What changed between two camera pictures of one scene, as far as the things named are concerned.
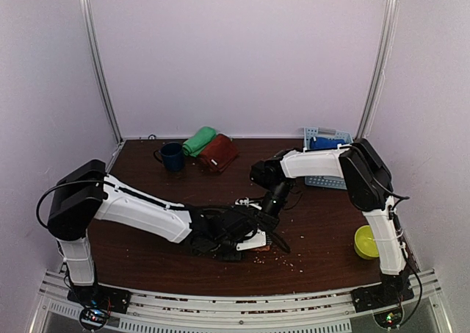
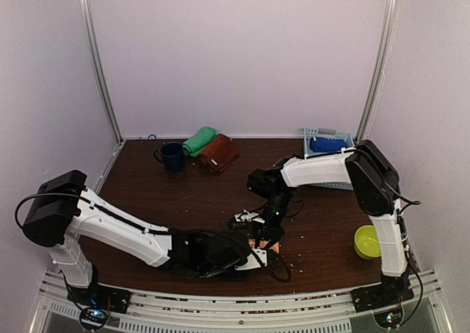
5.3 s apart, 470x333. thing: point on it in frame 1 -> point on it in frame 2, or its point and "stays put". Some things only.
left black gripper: [229, 256] -> [230, 278]
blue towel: [319, 142] stays put
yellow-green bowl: [365, 244] stays put
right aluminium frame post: [382, 58] stays put
